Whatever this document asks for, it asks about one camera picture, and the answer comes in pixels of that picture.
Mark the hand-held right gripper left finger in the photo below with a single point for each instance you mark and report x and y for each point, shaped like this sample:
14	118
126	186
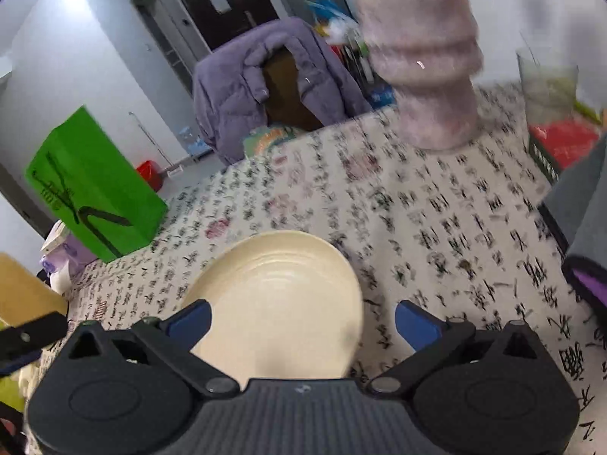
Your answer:
192	322

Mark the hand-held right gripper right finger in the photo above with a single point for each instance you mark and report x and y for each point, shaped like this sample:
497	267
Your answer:
415	324

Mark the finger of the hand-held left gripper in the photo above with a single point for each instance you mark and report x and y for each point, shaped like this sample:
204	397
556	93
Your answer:
28	336

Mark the cream plate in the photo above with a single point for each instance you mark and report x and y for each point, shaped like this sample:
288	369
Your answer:
280	303

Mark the yellow thermos jug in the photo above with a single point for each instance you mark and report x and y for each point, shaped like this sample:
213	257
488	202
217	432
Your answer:
23	289

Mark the purple tissue pack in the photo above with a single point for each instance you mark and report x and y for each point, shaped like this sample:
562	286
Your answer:
64	260

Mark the white flat box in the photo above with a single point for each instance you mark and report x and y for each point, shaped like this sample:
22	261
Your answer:
54	237

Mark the red plastic basin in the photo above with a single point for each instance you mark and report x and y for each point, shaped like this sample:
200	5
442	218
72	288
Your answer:
151	173

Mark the green paper bag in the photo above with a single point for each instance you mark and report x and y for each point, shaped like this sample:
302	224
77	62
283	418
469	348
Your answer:
95	189

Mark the grey purple cloth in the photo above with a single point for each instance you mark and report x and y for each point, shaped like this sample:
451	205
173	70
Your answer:
588	227

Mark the patterned seat cushion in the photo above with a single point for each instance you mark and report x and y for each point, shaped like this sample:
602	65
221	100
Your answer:
270	138

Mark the wooden chair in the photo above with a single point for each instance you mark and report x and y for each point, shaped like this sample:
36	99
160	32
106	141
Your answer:
284	99

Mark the purple puffer jacket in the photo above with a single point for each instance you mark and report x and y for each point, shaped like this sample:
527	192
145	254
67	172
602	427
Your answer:
237	76

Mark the pink textured vase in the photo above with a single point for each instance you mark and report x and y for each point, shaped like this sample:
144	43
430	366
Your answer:
422	57

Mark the drinking glass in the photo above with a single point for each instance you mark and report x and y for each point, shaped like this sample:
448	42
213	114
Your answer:
545	90

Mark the cluttered low shelf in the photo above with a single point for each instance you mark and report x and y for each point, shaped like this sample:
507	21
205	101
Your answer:
353	57

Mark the grey interior door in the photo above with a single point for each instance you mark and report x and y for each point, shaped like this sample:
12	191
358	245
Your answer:
166	42

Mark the dark entrance door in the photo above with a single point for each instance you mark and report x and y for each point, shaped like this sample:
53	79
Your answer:
223	4

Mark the blue plastic bag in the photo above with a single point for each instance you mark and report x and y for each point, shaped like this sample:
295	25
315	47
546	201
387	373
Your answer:
327	9

